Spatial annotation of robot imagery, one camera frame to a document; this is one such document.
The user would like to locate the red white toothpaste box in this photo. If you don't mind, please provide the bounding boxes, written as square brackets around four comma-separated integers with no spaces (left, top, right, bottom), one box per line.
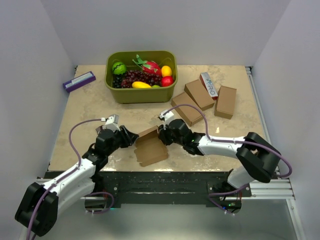
[199,72,218,100]

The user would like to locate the red toy apple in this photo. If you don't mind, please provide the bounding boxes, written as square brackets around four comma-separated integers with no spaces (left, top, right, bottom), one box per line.
[161,76,174,87]

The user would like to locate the aluminium frame rail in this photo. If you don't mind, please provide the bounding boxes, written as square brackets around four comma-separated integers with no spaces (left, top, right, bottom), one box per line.
[249,177,306,240]

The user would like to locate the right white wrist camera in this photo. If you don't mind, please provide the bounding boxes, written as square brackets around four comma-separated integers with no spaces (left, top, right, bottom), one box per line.
[158,109,175,125]

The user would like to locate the pink toy dragon fruit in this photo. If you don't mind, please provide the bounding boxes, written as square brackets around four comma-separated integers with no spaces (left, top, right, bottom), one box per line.
[132,54,162,77]

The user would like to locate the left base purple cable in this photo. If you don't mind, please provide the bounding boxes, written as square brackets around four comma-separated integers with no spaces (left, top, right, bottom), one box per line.
[84,191,115,215]

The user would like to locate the yellow toy mango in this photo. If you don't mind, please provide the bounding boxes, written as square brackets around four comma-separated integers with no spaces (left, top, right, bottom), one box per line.
[132,81,151,89]

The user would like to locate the brown snack wrapper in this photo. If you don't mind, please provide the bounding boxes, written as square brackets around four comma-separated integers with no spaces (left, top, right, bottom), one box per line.
[95,125,105,135]

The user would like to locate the right folded brown box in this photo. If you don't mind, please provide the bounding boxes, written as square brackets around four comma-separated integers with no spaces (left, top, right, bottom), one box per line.
[214,85,237,120]

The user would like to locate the yellow orange toy lemon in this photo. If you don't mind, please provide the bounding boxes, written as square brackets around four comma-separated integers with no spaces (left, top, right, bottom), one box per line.
[161,65,173,77]

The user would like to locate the front folded brown box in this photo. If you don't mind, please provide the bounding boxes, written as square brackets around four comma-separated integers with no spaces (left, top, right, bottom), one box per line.
[171,92,204,127]

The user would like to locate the red toy grapes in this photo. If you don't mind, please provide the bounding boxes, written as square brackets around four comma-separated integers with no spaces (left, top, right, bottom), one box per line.
[120,70,162,88]

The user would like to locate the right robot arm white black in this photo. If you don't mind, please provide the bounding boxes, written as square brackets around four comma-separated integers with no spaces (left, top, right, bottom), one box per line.
[158,119,281,197]

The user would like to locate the olive green plastic basket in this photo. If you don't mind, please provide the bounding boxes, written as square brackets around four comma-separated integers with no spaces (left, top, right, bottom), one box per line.
[105,50,178,104]

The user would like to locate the green toy watermelon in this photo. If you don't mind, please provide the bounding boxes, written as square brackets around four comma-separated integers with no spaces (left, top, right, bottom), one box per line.
[112,61,127,75]

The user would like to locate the dark blue toy grapes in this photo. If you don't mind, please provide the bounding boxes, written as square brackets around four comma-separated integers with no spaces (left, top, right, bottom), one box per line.
[112,74,124,89]

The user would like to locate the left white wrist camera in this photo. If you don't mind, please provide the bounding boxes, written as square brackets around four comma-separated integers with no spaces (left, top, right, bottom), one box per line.
[102,114,120,132]

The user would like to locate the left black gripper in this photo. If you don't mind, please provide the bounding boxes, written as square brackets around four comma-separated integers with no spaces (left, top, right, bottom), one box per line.
[106,125,139,157]

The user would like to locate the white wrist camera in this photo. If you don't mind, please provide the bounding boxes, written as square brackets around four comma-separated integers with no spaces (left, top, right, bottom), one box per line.
[102,114,120,132]
[158,109,175,125]

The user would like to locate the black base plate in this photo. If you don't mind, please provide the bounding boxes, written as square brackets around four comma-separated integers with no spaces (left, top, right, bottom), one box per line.
[84,171,252,213]

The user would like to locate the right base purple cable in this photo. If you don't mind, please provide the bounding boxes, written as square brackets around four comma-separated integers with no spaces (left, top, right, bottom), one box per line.
[207,183,251,216]

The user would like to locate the folded brown box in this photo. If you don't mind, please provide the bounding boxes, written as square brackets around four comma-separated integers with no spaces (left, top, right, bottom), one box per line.
[184,79,215,111]
[214,85,237,120]
[171,92,204,127]

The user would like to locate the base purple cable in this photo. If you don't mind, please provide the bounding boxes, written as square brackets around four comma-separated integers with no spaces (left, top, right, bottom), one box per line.
[207,183,251,216]
[84,191,115,215]

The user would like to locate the middle folded brown box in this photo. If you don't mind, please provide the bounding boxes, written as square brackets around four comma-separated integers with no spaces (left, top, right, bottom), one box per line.
[184,79,215,111]

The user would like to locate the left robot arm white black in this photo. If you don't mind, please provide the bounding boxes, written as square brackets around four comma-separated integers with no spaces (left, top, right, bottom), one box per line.
[14,125,139,240]

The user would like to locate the purple flat box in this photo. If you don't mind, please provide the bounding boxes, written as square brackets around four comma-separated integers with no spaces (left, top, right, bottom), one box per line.
[62,71,96,93]

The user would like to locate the brown paper box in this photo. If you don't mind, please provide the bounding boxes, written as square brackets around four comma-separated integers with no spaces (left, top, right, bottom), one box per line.
[134,126,169,167]

